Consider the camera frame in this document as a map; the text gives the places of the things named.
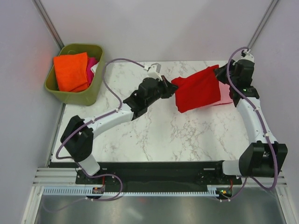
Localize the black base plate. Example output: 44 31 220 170
76 161 241 192

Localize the aluminium frame post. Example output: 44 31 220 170
32 0 64 49
247 0 280 49

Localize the folded pink t-shirt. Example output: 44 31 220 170
211 82 233 106

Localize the orange t-shirt in bin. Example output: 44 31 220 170
53 52 89 92

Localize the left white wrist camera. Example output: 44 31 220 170
144 63 162 80

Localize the red t-shirt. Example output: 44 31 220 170
171 65 221 113

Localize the white garment in bin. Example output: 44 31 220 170
91 63 99 75

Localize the aluminium rail front crossbar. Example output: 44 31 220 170
33 168 287 188

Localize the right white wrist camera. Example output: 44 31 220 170
241 49 255 63

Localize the magenta t-shirt in bin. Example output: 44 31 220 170
86 57 98 85

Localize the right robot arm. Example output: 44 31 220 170
214 59 288 184

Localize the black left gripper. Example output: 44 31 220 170
146 75 178 106

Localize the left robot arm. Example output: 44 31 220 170
56 76 178 183

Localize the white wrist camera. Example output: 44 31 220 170
144 63 162 80
241 49 255 63

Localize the right aluminium frame post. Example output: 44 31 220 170
247 0 280 49

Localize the grey slotted cable duct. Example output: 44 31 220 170
43 185 234 196

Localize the left aluminium frame post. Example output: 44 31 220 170
32 0 64 49

